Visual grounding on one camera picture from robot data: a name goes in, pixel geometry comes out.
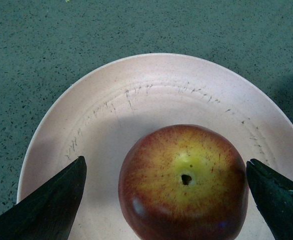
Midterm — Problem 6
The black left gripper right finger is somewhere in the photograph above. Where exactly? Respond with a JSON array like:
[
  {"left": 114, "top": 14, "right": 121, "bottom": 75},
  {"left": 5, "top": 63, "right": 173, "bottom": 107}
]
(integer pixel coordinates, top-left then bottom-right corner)
[{"left": 246, "top": 158, "right": 293, "bottom": 240}]

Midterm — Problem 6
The red yellow apple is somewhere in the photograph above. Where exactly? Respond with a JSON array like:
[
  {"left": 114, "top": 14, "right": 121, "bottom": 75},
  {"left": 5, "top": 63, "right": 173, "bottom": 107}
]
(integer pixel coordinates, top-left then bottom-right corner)
[{"left": 118, "top": 124, "right": 249, "bottom": 240}]

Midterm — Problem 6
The pink plate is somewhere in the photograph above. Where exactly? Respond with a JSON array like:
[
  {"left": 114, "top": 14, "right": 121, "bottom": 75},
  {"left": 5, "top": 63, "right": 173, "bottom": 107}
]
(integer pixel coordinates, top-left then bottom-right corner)
[{"left": 17, "top": 53, "right": 293, "bottom": 240}]

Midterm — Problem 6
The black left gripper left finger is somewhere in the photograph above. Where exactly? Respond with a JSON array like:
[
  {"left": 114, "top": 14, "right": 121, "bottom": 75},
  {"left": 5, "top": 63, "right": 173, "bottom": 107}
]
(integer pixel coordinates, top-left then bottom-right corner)
[{"left": 0, "top": 156, "right": 87, "bottom": 240}]

